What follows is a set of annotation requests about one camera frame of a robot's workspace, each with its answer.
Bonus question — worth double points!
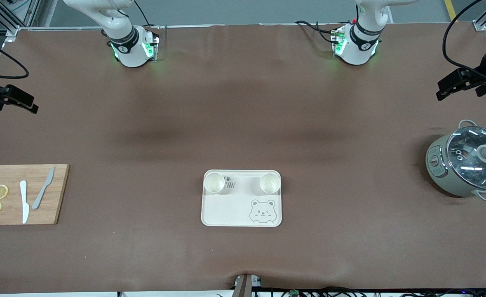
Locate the cream tray with bear print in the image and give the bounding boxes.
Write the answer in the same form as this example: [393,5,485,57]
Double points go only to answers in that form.
[201,170,282,227]

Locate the glass pot lid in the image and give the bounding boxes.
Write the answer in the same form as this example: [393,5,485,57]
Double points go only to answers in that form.
[446,126,486,190]

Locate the black cable bundle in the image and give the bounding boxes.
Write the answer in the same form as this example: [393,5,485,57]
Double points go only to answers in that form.
[218,287,486,297]

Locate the grey electric cooking pot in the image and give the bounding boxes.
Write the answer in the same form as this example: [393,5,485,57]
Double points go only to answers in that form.
[425,120,486,202]

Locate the silver table edge rail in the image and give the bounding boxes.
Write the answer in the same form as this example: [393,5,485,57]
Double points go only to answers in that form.
[5,25,167,32]

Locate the black right arm base cable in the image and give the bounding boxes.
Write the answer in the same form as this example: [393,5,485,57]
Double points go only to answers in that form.
[134,0,161,29]

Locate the white plastic cup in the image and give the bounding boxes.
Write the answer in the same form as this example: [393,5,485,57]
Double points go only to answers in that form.
[259,173,281,194]
[204,173,226,193]

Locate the brown table cover mat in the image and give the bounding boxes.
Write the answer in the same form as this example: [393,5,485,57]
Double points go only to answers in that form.
[0,24,486,294]

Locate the black left arm base cables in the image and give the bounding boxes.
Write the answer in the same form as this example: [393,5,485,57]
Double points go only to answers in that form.
[296,20,339,44]

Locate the wooden cutting board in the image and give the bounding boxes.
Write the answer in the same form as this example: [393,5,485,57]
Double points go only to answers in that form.
[0,164,70,226]

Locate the white plastic knife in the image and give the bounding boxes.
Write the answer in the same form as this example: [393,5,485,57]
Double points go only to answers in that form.
[19,180,30,224]

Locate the grey plastic knife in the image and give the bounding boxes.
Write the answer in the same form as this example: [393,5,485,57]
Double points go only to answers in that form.
[32,167,55,210]

